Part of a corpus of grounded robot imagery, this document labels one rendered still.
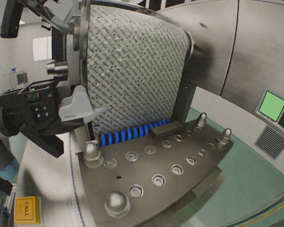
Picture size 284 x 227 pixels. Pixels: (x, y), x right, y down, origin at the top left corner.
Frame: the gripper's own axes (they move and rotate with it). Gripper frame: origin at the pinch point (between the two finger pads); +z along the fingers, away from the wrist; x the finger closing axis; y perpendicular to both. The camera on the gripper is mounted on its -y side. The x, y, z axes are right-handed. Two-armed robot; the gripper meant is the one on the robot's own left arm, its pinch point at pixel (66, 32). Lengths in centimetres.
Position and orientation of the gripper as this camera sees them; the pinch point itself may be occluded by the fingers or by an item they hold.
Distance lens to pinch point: 29.3
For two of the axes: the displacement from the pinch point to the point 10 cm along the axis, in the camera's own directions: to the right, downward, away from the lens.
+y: 6.4, -7.6, -0.7
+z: 5.9, 4.3, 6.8
